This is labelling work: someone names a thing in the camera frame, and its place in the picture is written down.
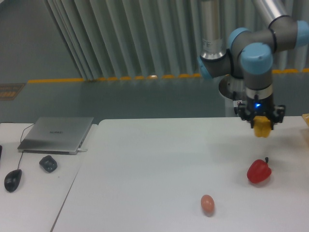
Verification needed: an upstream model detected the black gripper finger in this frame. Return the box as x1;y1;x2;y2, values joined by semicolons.
237;103;256;129
267;105;286;130

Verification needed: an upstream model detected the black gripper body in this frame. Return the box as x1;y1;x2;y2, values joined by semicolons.
245;94;275;118

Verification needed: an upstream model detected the yellow bell pepper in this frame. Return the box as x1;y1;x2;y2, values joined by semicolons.
253;116;271;138

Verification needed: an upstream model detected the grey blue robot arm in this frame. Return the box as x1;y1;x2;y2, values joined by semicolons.
197;0;309;137

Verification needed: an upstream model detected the wooden basket edge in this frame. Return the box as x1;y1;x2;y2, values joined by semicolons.
302;113;309;126

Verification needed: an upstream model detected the red bell pepper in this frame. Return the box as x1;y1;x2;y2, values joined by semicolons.
247;157;272;184

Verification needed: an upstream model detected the brown egg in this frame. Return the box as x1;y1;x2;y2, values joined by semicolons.
200;195;215;213

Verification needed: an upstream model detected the grey pleated curtain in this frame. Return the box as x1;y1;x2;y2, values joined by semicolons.
44;0;309;80

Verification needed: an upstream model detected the silver laptop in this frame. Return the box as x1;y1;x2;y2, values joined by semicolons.
18;117;94;155

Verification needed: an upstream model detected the small black plastic tray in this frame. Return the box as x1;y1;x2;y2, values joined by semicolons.
39;155;58;173

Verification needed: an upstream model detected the black computer mouse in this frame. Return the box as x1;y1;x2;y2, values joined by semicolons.
4;169;22;193

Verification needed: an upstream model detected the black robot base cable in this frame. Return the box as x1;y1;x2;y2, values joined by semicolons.
232;90;239;114

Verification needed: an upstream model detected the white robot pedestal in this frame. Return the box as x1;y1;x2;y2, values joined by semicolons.
219;75;247;117

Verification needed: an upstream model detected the black mouse cable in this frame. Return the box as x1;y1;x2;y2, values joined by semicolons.
16;122;37;171

